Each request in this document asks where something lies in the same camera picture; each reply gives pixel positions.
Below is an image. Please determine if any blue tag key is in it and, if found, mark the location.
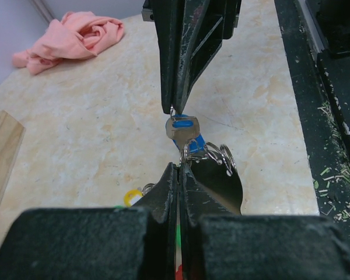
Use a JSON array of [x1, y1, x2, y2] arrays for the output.
[[165, 114, 205, 153]]

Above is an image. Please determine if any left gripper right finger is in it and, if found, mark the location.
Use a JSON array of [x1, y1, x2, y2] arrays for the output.
[[178, 164, 350, 279]]

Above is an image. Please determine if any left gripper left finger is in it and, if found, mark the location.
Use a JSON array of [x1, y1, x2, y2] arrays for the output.
[[0, 163, 178, 279]]

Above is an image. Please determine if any yellow key tag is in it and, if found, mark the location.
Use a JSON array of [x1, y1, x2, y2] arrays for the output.
[[123, 189, 143, 207]]

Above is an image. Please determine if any wooden clothes rack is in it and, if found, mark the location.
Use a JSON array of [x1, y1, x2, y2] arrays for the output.
[[0, 110, 25, 204]]

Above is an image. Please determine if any pink cloth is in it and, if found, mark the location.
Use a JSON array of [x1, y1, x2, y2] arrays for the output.
[[12, 12, 124, 75]]

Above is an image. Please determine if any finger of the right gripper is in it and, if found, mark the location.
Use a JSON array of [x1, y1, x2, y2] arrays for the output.
[[174, 0, 242, 113], [150, 1, 184, 114]]

